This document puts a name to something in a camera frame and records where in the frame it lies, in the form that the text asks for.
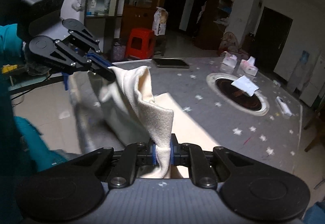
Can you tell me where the pink tissue box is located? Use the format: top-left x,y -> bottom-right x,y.
240,56 -> 258,76

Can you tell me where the small clear container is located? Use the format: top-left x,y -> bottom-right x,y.
273,79 -> 281,87

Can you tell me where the cream sweatshirt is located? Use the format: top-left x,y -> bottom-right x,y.
88,66 -> 218,178

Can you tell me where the round hotpot stove inset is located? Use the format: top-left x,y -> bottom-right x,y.
206,73 -> 270,116

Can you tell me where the teal sleeve forearm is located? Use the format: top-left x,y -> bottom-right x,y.
1,24 -> 67,223

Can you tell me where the white paper bag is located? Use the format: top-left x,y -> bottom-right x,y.
152,7 -> 168,36

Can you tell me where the black smartphone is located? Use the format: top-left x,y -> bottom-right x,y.
153,58 -> 190,69

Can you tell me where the white tissue sheet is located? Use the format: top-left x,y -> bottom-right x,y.
231,76 -> 259,96

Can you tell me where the pink electric fan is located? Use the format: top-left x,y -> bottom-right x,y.
219,31 -> 239,52

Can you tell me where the dark wooden door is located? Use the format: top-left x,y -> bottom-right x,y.
252,7 -> 293,73

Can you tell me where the white refrigerator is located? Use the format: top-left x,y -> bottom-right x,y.
299,53 -> 324,107

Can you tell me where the white remote control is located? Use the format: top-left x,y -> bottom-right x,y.
275,96 -> 293,118

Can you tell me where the water dispenser with blue bottle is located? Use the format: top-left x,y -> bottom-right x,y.
286,50 -> 310,93

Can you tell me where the red plastic stool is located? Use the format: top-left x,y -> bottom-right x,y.
125,28 -> 155,60

